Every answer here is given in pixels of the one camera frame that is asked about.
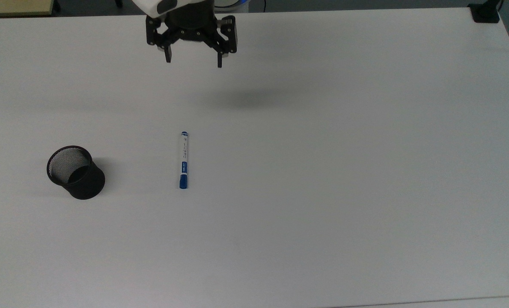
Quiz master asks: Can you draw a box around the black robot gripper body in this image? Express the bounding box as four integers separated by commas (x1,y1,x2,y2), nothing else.
164,0,220,44

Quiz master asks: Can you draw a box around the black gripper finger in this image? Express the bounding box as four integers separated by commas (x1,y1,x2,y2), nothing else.
211,15,238,68
146,16,172,63

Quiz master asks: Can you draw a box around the blue and white marker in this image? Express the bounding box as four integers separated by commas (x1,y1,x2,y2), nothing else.
179,131,190,190

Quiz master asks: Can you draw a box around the white and blue round base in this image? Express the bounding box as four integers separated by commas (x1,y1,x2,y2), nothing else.
214,0,249,9

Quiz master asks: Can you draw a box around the light wooden table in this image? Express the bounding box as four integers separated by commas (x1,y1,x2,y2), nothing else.
0,0,54,18

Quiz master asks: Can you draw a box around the black mesh pen cup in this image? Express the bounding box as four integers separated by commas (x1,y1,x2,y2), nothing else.
47,146,106,200

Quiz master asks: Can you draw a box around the black camera stand with clamp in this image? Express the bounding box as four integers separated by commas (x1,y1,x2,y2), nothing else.
468,0,504,24

